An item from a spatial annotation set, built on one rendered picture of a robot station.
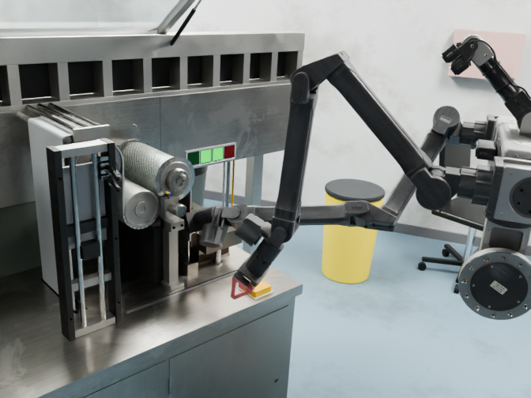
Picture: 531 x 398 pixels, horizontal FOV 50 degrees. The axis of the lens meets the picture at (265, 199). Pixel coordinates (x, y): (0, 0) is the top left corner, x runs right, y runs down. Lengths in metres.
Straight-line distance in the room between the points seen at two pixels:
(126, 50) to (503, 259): 1.34
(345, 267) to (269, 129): 1.55
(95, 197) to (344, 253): 2.43
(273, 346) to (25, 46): 1.24
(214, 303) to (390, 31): 3.05
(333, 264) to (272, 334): 1.88
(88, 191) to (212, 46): 0.90
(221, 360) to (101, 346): 0.41
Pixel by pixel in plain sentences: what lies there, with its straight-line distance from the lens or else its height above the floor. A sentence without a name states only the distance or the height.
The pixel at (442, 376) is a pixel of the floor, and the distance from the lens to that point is 3.19.
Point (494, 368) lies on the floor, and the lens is 3.36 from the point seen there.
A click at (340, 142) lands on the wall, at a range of 4.61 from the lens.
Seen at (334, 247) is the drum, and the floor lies 0.25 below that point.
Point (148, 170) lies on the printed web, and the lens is 1.82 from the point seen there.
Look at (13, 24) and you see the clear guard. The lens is 1.85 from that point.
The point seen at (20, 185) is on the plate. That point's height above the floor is 1.20.
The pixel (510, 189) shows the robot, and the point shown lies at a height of 1.46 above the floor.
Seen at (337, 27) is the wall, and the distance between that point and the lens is 4.49.
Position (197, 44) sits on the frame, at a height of 1.62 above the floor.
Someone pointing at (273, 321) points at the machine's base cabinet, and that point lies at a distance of 1.96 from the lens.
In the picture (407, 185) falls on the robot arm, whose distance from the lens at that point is 1.71.
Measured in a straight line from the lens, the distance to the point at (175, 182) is 1.79.
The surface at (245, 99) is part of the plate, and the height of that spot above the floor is 1.40.
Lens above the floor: 1.84
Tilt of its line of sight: 21 degrees down
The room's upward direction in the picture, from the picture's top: 3 degrees clockwise
